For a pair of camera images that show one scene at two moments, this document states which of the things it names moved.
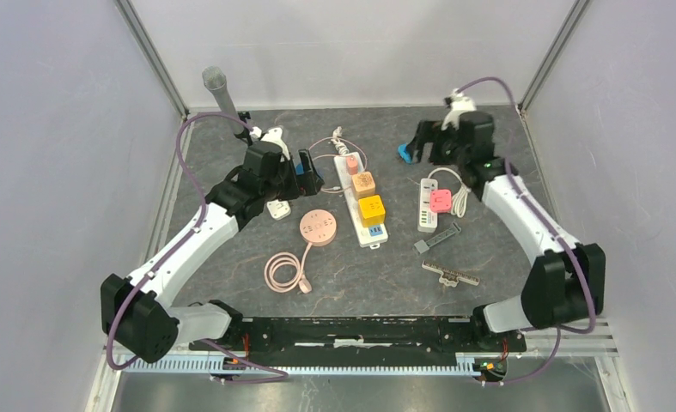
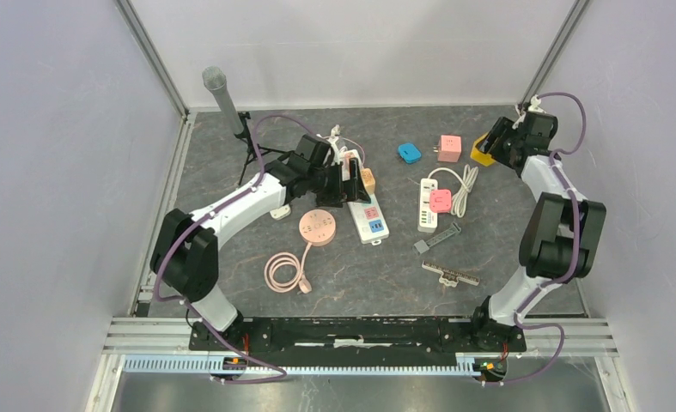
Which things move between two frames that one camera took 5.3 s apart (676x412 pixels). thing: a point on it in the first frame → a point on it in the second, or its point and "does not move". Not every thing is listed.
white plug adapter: x=278 y=209 does not move
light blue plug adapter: x=402 y=151 does not move
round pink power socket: x=318 y=227 does not move
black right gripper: x=427 y=132 → x=502 y=129
